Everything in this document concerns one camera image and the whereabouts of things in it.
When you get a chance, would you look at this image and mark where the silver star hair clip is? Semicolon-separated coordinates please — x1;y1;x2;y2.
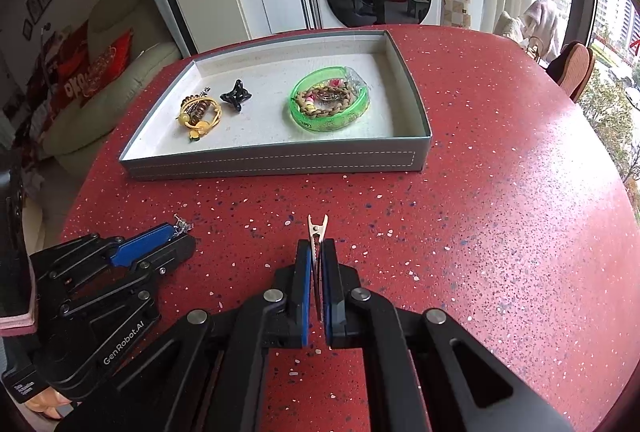
174;215;193;237

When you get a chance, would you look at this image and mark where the beige duckbill hair clip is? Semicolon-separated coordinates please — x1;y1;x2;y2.
307;215;329;323

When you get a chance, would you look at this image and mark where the yellow hair tie with beads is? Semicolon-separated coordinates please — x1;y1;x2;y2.
176;95;224;143

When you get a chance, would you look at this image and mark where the brown spiral hair tie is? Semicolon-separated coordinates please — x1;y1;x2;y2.
180;94;216;124

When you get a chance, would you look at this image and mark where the green glitter bangle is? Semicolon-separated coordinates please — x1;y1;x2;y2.
288;66;370;132

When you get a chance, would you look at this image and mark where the black claw hair clip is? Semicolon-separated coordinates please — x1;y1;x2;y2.
220;79;252;113

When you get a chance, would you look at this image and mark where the braided tan hair band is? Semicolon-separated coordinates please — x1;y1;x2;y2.
294;81;358;118

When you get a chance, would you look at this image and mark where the grey jewelry tray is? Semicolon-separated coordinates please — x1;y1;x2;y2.
119;30;433;180

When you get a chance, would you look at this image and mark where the person's left hand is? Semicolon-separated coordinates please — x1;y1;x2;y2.
25;388;72;421

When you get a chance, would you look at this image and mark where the red embroidered cushion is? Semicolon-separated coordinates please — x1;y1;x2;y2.
81;29;134;105

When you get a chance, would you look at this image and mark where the cream leather sofa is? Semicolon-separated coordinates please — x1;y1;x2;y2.
42;0;181;179

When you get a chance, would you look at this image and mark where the brown wooden chair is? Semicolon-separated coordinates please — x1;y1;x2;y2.
546;41;596;103

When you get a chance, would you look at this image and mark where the white cloth on chair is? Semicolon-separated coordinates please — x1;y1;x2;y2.
518;0;562;62

